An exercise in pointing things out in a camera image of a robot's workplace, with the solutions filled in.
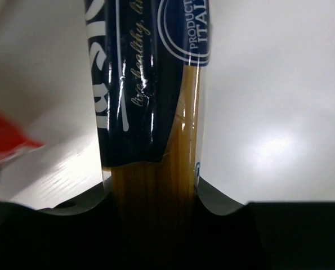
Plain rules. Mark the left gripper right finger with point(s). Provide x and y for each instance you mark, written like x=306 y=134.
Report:
x=262 y=235

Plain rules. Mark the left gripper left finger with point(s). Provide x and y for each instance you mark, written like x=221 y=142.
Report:
x=79 y=233

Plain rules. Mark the dark La Sicilia spaghetti pack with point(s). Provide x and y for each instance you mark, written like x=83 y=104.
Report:
x=148 y=64

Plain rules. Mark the red spaghetti pack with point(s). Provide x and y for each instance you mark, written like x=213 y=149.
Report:
x=14 y=141

